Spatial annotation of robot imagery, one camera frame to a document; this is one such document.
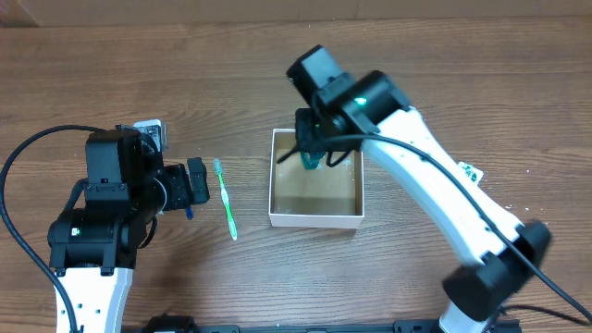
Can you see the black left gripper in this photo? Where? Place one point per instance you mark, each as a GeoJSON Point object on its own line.
{"type": "Point", "coordinates": [197, 180]}

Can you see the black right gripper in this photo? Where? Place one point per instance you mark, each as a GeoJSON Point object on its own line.
{"type": "Point", "coordinates": [306, 139]}

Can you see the teal mouthwash bottle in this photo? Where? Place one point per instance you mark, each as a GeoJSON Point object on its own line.
{"type": "Point", "coordinates": [311, 160]}

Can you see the blue disposable razor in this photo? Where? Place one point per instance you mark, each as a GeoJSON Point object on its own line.
{"type": "Point", "coordinates": [189, 213]}

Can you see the green toothbrush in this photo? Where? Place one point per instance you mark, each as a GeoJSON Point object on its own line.
{"type": "Point", "coordinates": [225, 199]}

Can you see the green soap packet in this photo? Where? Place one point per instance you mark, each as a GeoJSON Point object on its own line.
{"type": "Point", "coordinates": [472, 172]}

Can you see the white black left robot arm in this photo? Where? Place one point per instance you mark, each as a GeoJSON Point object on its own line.
{"type": "Point", "coordinates": [110, 216]}

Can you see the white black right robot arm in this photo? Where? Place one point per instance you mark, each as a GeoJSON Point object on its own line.
{"type": "Point", "coordinates": [497, 252]}

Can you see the white cardboard box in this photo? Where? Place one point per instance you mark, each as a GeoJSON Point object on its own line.
{"type": "Point", "coordinates": [326, 197]}

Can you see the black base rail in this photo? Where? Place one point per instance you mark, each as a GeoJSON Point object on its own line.
{"type": "Point", "coordinates": [180, 323]}

